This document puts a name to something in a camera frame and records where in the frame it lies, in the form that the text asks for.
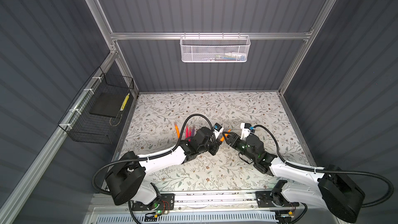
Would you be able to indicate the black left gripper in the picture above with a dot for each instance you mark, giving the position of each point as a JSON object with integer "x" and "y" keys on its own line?
{"x": 215, "y": 145}

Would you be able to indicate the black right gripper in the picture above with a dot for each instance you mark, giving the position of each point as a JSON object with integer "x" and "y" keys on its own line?
{"x": 233, "y": 136}

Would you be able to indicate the yellow highlighter pen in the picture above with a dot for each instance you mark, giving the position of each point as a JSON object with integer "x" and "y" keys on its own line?
{"x": 225, "y": 135}

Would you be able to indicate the orange highlighter pen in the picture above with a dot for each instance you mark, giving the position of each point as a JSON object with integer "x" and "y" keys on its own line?
{"x": 177, "y": 129}

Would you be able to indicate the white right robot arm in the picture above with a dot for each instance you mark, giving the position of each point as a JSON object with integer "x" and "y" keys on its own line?
{"x": 336, "y": 192}

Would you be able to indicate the items in white basket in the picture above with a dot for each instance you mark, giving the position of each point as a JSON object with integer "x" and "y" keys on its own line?
{"x": 231, "y": 56}

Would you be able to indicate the yellow highlighter in basket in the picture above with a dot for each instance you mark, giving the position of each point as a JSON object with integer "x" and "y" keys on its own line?
{"x": 124, "y": 103}

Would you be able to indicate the black pad in basket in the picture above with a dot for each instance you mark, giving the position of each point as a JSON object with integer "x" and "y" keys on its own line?
{"x": 107, "y": 105}

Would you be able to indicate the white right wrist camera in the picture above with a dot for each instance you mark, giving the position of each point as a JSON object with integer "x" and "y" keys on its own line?
{"x": 246, "y": 130}

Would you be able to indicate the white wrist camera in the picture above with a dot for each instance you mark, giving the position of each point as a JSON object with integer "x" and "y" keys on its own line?
{"x": 218, "y": 129}
{"x": 246, "y": 130}

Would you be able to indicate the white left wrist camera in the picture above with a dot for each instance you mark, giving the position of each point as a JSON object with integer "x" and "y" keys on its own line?
{"x": 218, "y": 129}

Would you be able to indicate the white wire mesh basket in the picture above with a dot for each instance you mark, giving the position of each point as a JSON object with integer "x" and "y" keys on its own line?
{"x": 195, "y": 47}

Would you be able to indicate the black wire mesh basket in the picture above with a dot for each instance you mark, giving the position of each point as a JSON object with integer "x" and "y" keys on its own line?
{"x": 81, "y": 126}

